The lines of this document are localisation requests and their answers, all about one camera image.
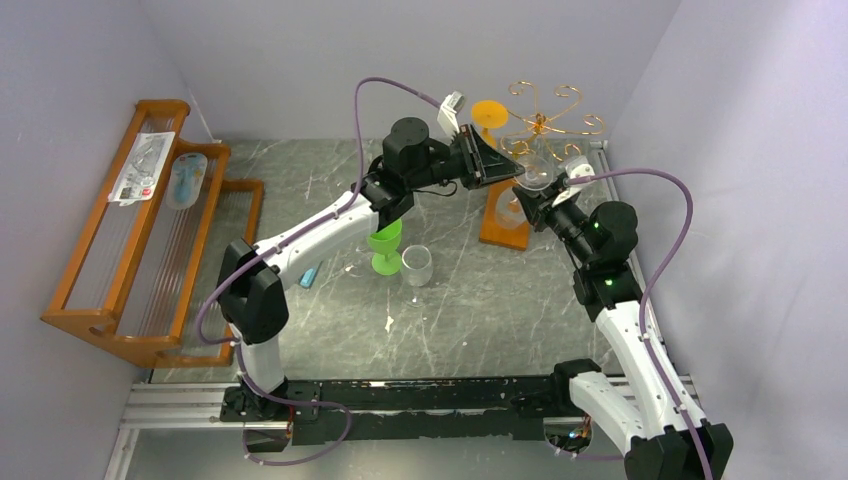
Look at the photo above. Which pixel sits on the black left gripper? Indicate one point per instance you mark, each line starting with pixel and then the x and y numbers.
pixel 483 163

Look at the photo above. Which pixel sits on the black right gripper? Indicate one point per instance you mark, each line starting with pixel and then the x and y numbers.
pixel 539 206

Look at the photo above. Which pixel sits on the clear wine glass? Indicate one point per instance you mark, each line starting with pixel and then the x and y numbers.
pixel 416 271
pixel 539 173

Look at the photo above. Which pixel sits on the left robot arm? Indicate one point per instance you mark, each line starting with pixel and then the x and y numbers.
pixel 253 279

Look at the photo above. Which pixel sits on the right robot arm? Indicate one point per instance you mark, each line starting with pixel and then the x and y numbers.
pixel 663 433

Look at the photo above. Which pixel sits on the yellow plastic wine glass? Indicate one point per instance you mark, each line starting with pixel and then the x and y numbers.
pixel 489 115

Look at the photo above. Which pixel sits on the green plastic wine glass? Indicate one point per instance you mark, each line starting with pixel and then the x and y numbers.
pixel 386 260

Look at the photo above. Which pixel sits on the small white blue box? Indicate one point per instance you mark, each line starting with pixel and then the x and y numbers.
pixel 308 278

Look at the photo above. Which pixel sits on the light blue packaged item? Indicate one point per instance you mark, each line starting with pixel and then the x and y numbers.
pixel 186 180

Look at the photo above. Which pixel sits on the wooden tiered shelf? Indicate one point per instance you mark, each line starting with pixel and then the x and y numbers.
pixel 130 285

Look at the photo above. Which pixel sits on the white packaged item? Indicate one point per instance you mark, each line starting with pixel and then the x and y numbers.
pixel 138 178

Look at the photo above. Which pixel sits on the gold wire rack wooden base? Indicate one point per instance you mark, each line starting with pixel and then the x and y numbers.
pixel 524 139

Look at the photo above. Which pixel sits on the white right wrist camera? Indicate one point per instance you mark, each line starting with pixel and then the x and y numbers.
pixel 571 179

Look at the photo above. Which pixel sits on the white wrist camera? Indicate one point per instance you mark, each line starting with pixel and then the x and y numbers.
pixel 571 179
pixel 448 111

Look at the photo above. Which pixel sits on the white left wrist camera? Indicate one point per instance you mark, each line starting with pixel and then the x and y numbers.
pixel 448 111

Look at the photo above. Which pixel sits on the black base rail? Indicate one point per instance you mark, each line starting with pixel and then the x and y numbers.
pixel 514 407

